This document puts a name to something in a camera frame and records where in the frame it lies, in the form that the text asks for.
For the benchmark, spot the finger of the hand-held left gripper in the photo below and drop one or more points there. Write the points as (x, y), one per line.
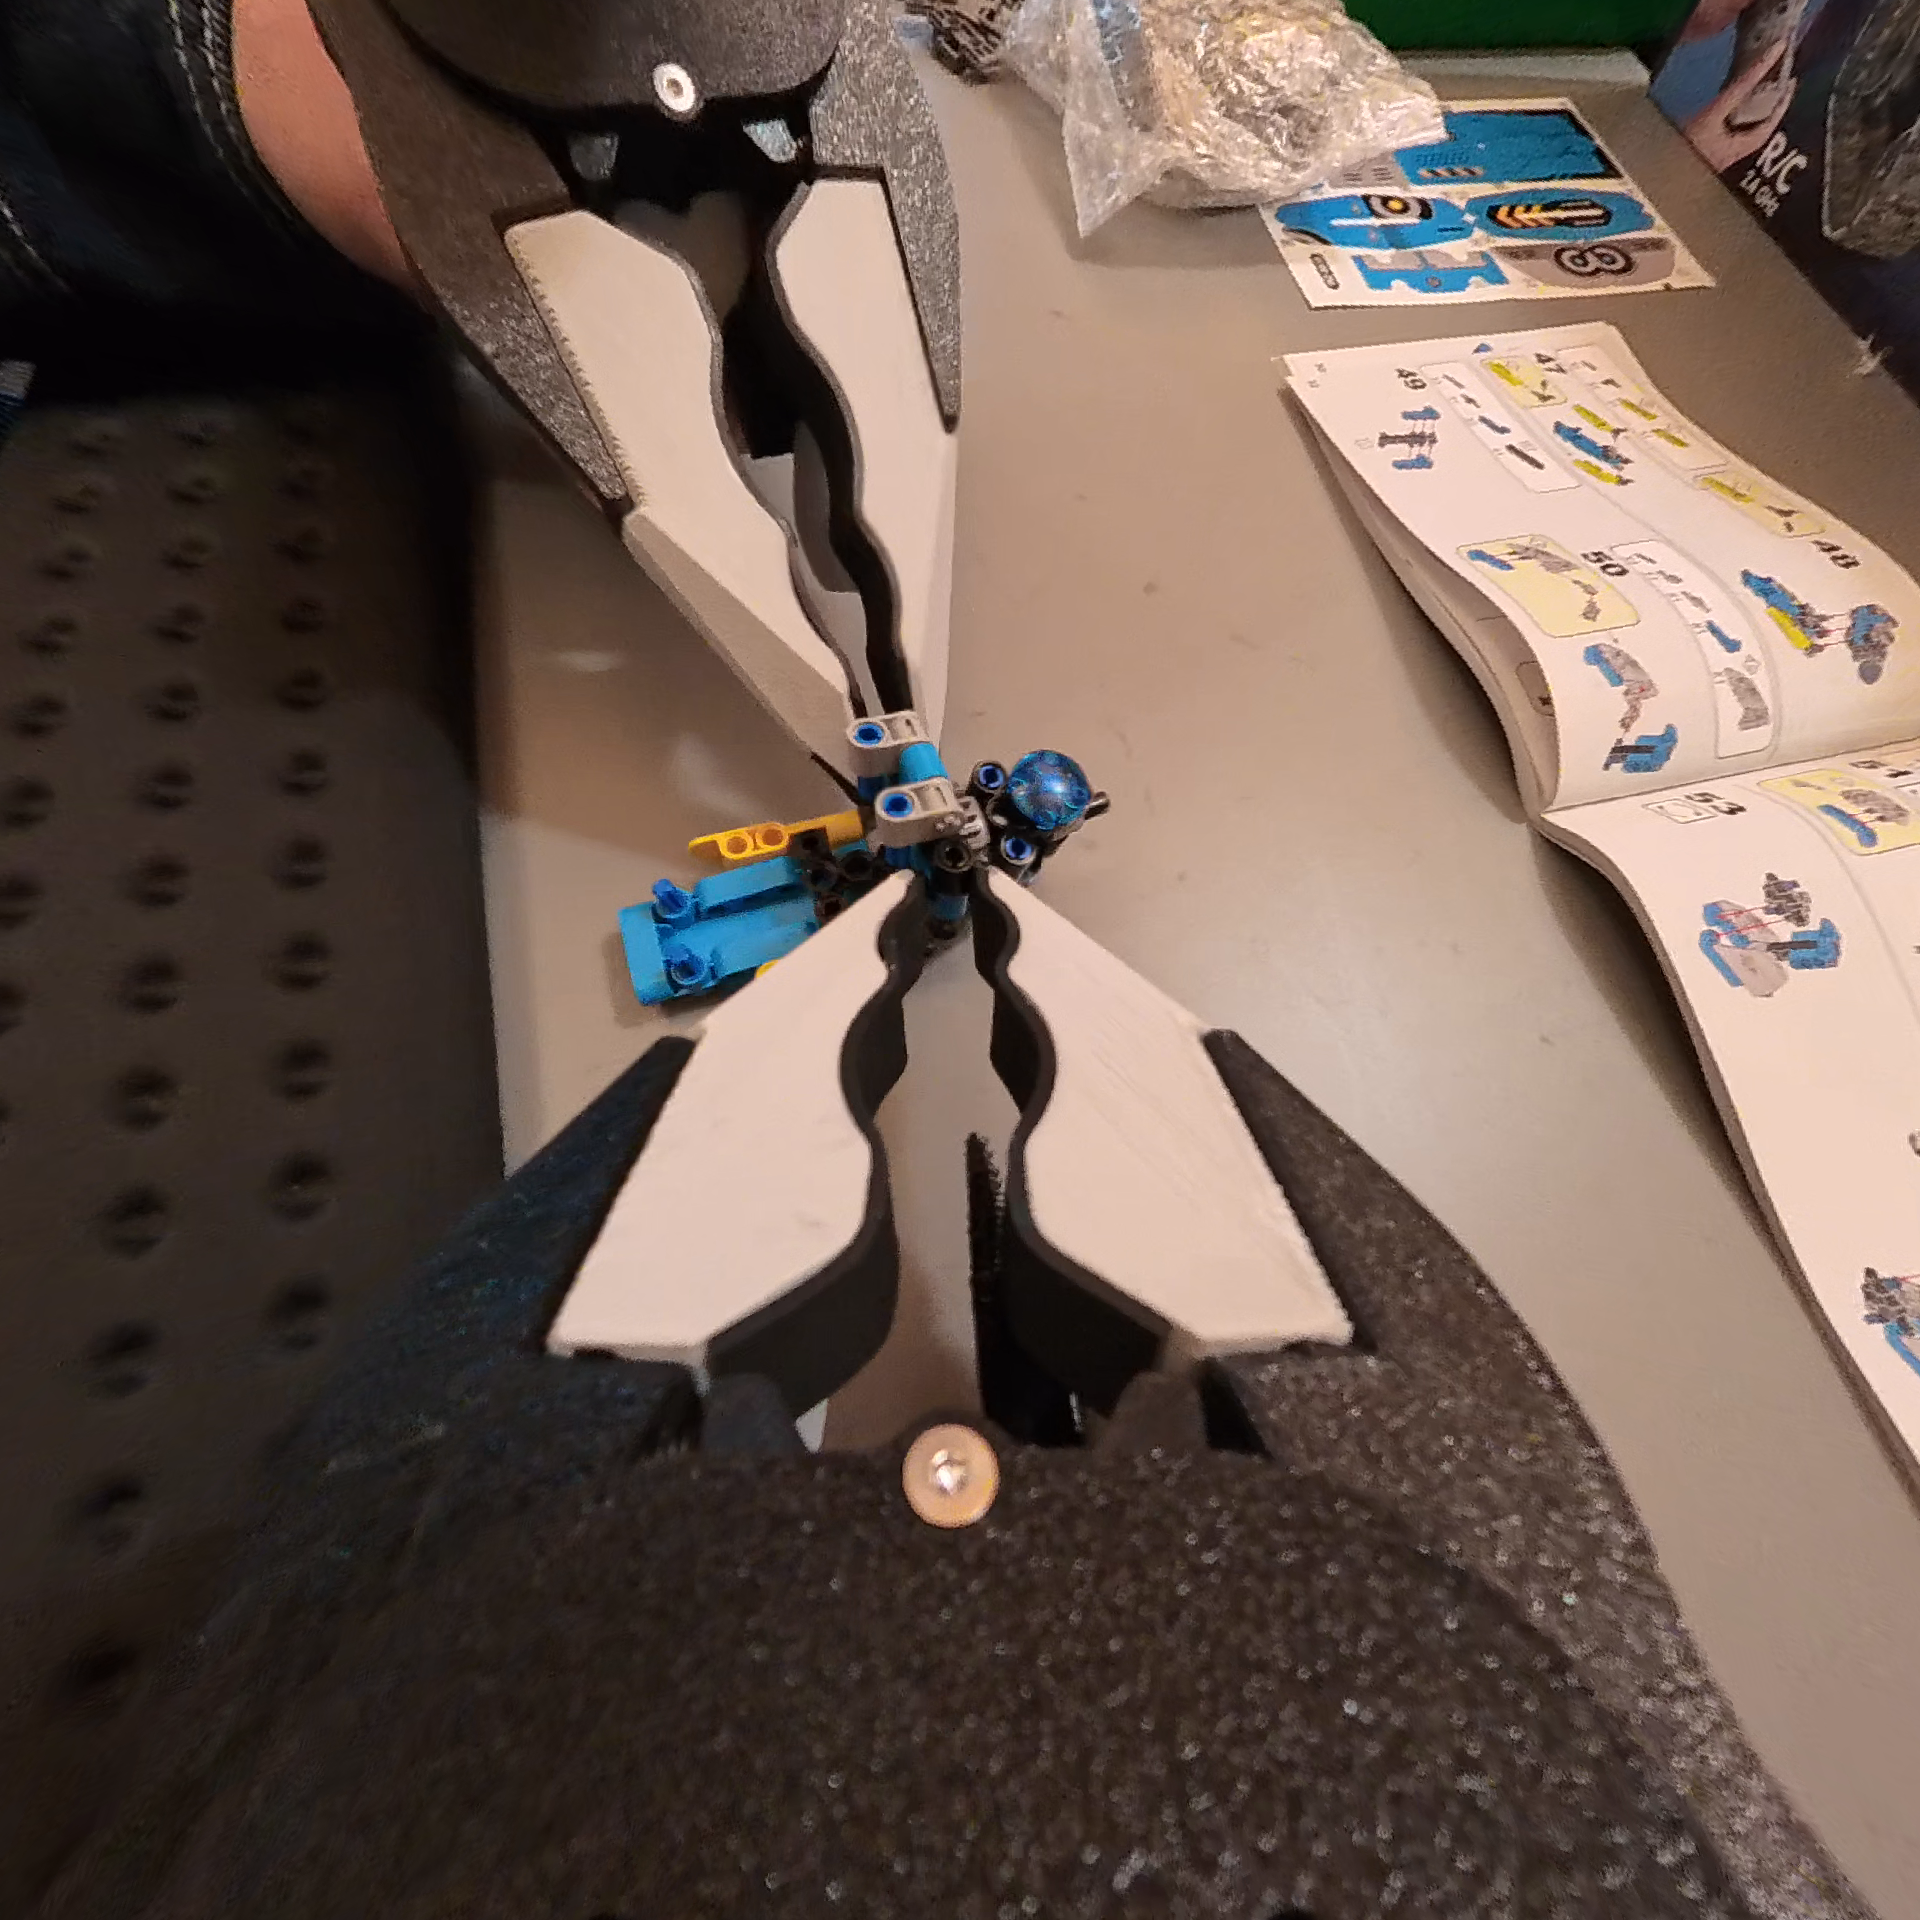
(902, 422)
(676, 450)

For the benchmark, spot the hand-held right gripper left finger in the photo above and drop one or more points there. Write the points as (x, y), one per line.
(720, 1201)

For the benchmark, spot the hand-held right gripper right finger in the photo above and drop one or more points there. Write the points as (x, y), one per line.
(1172, 1201)

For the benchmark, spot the yellow blue brick assembly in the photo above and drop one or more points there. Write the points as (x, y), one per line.
(704, 932)

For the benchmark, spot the black blue domed brick assembly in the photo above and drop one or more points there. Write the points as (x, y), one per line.
(1051, 786)

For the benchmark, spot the person's left forearm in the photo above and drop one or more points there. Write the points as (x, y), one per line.
(149, 181)

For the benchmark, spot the grey desk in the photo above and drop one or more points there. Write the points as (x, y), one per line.
(1277, 901)

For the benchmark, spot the black dimpled foam mat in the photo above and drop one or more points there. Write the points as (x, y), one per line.
(224, 901)

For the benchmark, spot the blue sticker sheet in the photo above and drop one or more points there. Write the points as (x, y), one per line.
(1501, 224)

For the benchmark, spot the green plastic bin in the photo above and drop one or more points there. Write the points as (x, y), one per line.
(1501, 18)

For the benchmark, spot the open instruction booklet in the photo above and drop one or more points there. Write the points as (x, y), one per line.
(1652, 599)

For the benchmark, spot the dark blue toy kit box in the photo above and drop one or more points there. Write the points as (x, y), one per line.
(1800, 149)

